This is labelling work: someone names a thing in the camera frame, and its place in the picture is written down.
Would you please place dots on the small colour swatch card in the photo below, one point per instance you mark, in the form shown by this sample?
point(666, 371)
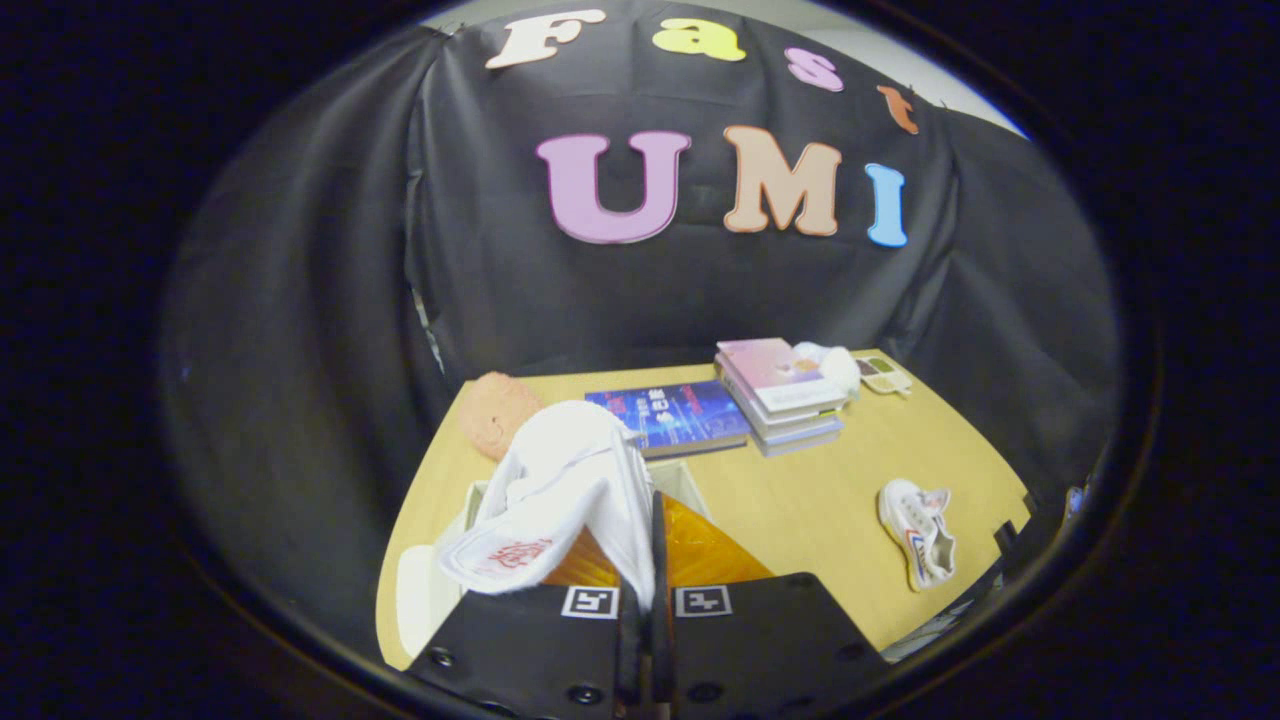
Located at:
point(885, 375)

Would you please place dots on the black backdrop cloth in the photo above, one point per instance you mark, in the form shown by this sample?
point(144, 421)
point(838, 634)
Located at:
point(700, 290)

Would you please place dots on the white canvas shoe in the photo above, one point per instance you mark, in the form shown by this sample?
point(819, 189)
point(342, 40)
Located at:
point(920, 530)
point(570, 470)

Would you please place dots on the orange fuzzy sponge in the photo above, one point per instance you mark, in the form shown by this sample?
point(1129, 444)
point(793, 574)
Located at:
point(490, 415)

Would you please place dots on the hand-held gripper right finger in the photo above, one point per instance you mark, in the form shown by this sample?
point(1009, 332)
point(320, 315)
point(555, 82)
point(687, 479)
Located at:
point(663, 650)

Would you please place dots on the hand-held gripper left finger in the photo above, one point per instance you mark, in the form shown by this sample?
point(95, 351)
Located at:
point(632, 660)

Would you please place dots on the pink cover book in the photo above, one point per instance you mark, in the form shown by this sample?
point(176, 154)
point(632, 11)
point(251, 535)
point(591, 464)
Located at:
point(780, 375)

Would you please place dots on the white paperback book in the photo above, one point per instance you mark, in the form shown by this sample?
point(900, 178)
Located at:
point(800, 422)

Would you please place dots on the beige fabric storage box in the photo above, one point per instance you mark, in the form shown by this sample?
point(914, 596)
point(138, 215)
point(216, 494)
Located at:
point(425, 600)

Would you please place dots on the grey paperback book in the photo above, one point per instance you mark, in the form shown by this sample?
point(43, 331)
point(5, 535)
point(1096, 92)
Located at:
point(805, 443)

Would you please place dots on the white plush ball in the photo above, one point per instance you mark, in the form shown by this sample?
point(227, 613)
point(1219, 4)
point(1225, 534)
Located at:
point(835, 362)

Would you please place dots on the blue cover book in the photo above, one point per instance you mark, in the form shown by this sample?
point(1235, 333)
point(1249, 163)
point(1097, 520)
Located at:
point(675, 415)

